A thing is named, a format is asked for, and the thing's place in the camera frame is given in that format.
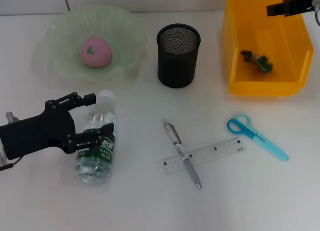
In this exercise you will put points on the translucent green fruit plate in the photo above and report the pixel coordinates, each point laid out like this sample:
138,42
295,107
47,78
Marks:
62,41

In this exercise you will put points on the blue scissors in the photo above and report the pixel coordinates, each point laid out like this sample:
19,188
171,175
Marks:
250,134

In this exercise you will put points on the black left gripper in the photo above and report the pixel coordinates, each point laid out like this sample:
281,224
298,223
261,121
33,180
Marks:
37,133

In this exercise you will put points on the green plastic wrapper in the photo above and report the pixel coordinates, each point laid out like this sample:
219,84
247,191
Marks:
262,63

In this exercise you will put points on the white grey click pen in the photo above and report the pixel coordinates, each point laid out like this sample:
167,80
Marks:
175,138

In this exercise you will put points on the black mesh pen holder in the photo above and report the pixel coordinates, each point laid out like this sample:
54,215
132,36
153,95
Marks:
177,66

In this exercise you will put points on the pink toy peach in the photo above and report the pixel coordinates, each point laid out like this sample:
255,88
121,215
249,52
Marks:
96,53

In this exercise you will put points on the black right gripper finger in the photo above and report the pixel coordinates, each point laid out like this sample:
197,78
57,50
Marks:
275,10

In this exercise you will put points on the yellow plastic bin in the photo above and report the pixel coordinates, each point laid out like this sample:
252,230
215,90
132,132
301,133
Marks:
262,88

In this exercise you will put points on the green label water bottle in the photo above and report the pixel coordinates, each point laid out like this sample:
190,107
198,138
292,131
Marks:
95,166

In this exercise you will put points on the clear plastic ruler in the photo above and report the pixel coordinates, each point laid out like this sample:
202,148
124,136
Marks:
212,152

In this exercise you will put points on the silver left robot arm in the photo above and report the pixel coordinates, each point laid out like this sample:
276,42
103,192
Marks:
2,156

